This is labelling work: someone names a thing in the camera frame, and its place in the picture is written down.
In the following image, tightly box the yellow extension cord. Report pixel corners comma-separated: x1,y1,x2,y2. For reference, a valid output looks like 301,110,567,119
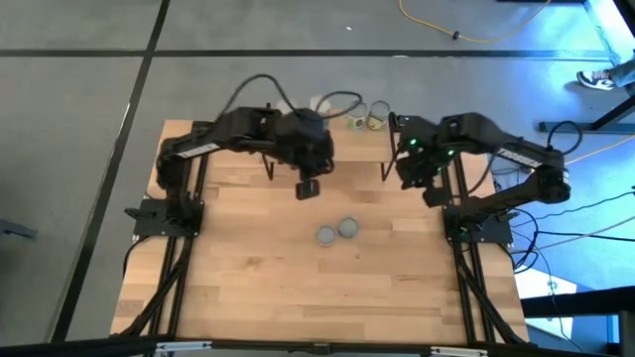
565,134,635,168

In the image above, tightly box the yellow floor cable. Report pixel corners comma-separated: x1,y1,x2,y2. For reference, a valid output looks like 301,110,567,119
398,0,552,45

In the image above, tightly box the black floor cable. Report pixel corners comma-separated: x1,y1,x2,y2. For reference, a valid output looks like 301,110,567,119
510,228,635,244

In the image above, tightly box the wooden shelf with black legs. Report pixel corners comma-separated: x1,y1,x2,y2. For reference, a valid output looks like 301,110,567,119
261,102,398,182

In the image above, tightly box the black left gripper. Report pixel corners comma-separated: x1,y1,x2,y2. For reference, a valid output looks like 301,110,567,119
270,108,336,201

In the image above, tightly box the orange yellow can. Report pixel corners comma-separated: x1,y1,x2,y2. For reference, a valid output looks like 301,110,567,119
316,224,338,248

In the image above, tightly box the pale green fruit can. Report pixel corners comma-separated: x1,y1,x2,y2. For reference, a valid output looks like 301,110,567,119
345,102,369,133

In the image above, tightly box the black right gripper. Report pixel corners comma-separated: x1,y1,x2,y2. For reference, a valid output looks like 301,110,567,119
394,116,455,208

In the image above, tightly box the silver frame bracket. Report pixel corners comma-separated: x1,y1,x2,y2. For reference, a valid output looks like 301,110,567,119
430,345,490,357
154,340,213,354

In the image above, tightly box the black aluminium table frame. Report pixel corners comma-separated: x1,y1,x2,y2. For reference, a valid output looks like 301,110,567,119
0,118,635,357

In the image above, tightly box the black desk stand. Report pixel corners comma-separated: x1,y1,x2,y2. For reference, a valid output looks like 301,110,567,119
538,93,635,135

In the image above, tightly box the black table beam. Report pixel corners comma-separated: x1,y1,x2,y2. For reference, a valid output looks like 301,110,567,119
520,285,635,319

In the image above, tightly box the green lime can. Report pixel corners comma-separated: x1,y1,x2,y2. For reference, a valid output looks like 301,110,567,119
366,100,392,133

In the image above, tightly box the person's shoe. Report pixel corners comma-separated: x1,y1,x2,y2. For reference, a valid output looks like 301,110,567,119
575,68,616,92

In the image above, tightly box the person's leg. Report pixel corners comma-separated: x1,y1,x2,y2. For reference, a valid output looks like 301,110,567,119
607,59,635,90

